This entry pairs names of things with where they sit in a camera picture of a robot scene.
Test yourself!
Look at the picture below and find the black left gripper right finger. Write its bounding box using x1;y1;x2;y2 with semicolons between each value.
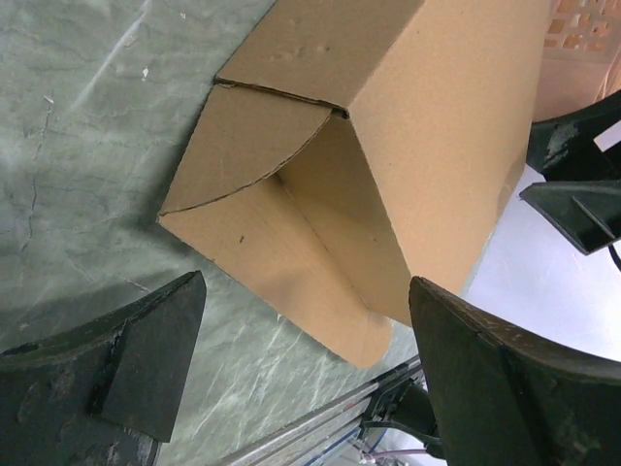
409;277;620;465

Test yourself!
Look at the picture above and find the brown cardboard box sheet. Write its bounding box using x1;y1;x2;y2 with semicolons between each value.
157;1;550;368

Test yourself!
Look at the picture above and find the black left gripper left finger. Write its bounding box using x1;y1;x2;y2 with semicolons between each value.
1;271;207;465

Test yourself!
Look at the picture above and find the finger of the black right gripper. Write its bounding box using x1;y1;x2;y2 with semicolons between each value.
519;181;620;255
526;92;620;182

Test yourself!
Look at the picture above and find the orange plastic file rack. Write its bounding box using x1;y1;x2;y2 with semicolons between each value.
534;0;620;121

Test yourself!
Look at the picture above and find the aluminium frame rail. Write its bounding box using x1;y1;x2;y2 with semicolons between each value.
215;356;423;466

